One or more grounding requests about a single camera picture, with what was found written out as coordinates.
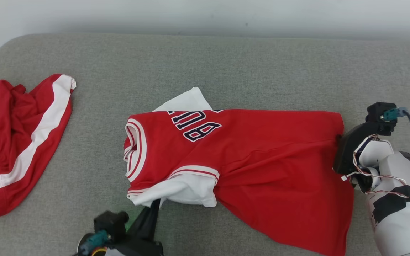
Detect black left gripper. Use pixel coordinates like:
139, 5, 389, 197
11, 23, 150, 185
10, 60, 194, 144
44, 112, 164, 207
111, 199, 165, 256

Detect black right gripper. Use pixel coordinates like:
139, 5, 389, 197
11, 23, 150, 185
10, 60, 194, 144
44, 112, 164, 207
333, 121, 396, 175

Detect red basketball jersey white sleeves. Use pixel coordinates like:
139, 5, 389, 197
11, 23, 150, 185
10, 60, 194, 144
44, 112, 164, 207
123, 87, 355, 256

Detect red shorts white stripe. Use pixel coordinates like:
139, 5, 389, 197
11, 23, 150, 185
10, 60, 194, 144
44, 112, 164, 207
0, 74, 77, 218

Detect thin red white wires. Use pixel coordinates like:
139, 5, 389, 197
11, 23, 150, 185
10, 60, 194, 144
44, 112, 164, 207
341, 134, 410, 198

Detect left camera cable teal plug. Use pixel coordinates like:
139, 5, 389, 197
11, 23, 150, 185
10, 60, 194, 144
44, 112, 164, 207
78, 230, 111, 256

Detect camera cable teal plug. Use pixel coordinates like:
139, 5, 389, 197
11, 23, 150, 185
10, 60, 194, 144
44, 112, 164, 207
78, 230, 111, 256
380, 107, 410, 168

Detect right camera cable teal plug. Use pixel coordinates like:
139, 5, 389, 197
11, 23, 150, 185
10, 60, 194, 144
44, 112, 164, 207
380, 107, 410, 168

